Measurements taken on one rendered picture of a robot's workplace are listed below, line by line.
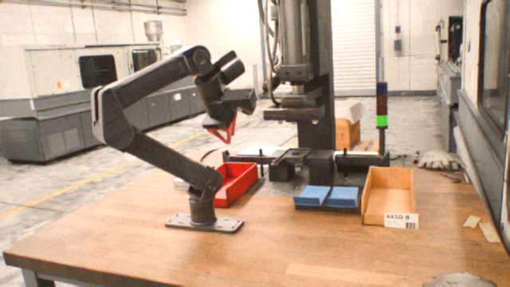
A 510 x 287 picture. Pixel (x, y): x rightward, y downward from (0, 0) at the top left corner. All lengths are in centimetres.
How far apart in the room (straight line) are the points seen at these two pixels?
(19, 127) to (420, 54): 858
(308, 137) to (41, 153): 500
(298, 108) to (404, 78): 926
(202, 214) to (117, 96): 35
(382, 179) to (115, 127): 75
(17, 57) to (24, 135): 109
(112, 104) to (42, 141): 522
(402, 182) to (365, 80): 932
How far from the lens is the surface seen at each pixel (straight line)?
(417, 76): 1041
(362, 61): 1044
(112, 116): 83
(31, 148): 624
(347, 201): 101
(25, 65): 600
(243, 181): 119
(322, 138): 148
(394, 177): 119
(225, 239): 94
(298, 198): 103
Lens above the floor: 132
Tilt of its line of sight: 13 degrees down
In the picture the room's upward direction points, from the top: 4 degrees counter-clockwise
